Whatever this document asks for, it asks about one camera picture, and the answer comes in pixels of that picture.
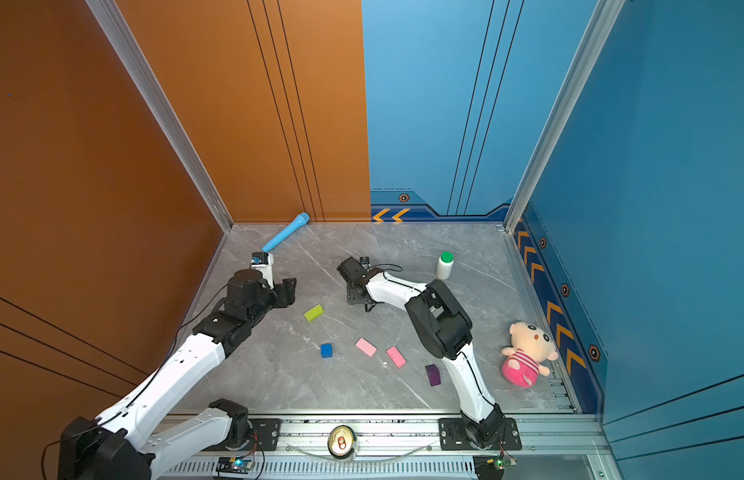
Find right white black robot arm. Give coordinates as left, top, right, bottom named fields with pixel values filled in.
left=337, top=257, right=506, bottom=449

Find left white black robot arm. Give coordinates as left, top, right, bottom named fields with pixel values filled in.
left=57, top=269, right=297, bottom=479

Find lime green block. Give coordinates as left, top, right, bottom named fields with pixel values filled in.
left=304, top=305, right=325, bottom=322

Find dark blue cube block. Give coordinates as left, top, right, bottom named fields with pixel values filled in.
left=320, top=343, right=333, bottom=359

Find light pink block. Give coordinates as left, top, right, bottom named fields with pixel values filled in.
left=356, top=338, right=377, bottom=357

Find purple block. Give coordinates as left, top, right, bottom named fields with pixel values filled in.
left=425, top=364, right=442, bottom=387

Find blue toy microphone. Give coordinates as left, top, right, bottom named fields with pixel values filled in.
left=262, top=212, right=311, bottom=253

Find white bottle green cap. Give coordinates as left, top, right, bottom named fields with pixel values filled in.
left=435, top=251, right=455, bottom=280

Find round emergency button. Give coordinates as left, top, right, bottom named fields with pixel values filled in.
left=327, top=425, right=358, bottom=460

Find left green circuit board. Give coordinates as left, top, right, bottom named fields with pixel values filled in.
left=215, top=456, right=256, bottom=475

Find pink plush doll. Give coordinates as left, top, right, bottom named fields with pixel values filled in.
left=502, top=322, right=559, bottom=388

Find right circuit board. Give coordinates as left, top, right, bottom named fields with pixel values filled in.
left=487, top=453, right=518, bottom=470

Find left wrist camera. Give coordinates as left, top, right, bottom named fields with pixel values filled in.
left=250, top=251, right=274, bottom=288

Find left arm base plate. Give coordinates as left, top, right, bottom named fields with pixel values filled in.
left=204, top=417, right=282, bottom=455

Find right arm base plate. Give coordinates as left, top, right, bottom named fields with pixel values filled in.
left=438, top=418, right=523, bottom=452

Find aluminium front rail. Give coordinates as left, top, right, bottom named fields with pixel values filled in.
left=156, top=412, right=622, bottom=479

